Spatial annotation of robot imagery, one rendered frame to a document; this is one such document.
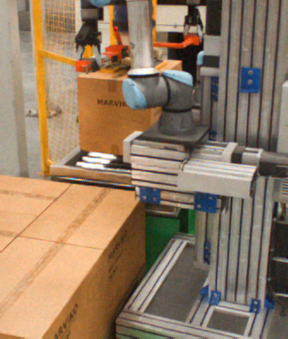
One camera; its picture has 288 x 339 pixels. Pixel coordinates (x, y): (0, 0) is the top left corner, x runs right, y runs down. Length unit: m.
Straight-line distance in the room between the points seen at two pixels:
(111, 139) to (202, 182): 1.01
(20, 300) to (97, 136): 1.16
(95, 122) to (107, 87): 0.20
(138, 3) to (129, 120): 0.97
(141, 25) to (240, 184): 0.66
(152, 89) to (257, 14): 0.48
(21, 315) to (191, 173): 0.76
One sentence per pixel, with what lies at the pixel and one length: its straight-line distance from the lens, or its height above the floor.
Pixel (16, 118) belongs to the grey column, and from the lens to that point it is 3.88.
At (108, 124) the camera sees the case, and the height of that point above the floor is 0.85.
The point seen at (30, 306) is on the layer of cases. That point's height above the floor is 0.54.
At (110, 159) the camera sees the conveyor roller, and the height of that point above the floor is 0.53.
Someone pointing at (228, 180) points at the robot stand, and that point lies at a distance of 1.96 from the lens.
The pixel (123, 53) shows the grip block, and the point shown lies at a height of 1.21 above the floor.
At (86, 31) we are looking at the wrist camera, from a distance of 2.43.
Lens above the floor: 1.69
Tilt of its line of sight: 20 degrees down
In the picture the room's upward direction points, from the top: straight up
